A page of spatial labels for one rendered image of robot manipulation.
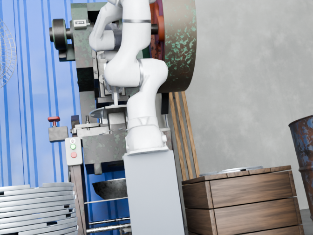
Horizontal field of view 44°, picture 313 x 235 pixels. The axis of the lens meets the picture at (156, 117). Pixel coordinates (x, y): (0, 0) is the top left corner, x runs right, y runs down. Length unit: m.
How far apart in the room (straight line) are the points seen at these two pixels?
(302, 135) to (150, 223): 0.59
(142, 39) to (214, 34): 2.49
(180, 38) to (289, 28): 2.28
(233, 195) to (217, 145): 2.04
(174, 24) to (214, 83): 1.69
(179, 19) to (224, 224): 1.11
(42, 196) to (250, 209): 1.05
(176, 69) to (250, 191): 0.90
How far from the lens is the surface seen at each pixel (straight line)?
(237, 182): 1.60
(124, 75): 1.48
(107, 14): 1.75
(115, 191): 2.12
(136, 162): 1.38
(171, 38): 2.12
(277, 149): 3.83
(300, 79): 4.11
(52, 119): 2.05
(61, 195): 0.76
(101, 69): 2.29
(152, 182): 1.38
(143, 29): 1.48
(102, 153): 2.02
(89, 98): 2.51
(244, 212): 1.61
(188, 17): 2.15
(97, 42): 1.86
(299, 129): 1.34
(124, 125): 2.12
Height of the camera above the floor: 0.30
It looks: 11 degrees up
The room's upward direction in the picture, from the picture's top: 8 degrees counter-clockwise
